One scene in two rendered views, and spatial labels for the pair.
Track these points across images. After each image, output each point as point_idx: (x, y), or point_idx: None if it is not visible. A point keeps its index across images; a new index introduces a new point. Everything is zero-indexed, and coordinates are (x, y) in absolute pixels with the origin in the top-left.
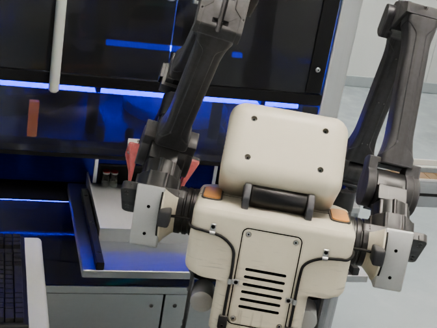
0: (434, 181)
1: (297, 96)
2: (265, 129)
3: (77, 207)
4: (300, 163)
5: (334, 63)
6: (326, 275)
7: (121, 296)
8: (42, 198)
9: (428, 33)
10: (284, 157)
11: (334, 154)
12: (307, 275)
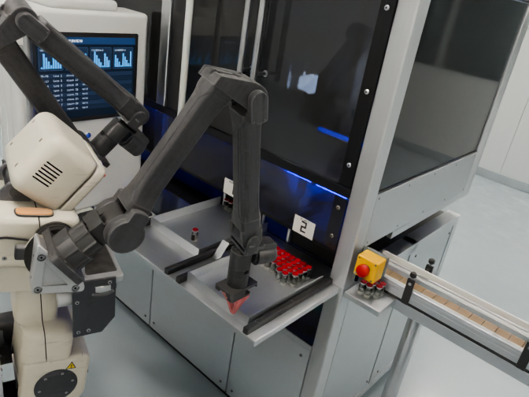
0: (490, 334)
1: (331, 183)
2: (29, 129)
3: None
4: (16, 157)
5: (362, 163)
6: None
7: None
8: (188, 200)
9: (200, 96)
10: (16, 150)
11: (28, 157)
12: None
